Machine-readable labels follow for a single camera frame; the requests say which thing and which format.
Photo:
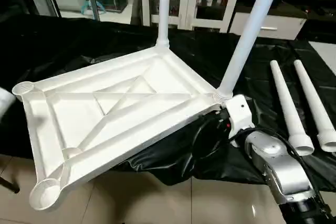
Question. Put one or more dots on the white plastic table leg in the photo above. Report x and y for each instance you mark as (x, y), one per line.
(286, 103)
(312, 98)
(164, 6)
(249, 32)

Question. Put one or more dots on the white plastic table top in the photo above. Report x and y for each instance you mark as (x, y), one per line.
(92, 108)

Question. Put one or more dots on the white drawer unit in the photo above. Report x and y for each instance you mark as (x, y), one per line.
(275, 24)

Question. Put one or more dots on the white glass door cabinet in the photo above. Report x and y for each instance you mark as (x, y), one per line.
(189, 6)

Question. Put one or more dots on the black desk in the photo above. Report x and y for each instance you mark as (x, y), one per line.
(315, 3)

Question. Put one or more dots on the black work mat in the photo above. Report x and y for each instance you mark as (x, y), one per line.
(78, 43)

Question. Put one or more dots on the teal plastic bag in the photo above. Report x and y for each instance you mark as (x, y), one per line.
(86, 6)

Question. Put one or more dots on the black stand leg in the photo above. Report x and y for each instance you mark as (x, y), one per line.
(10, 184)

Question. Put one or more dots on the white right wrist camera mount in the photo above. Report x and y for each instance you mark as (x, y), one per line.
(239, 113)

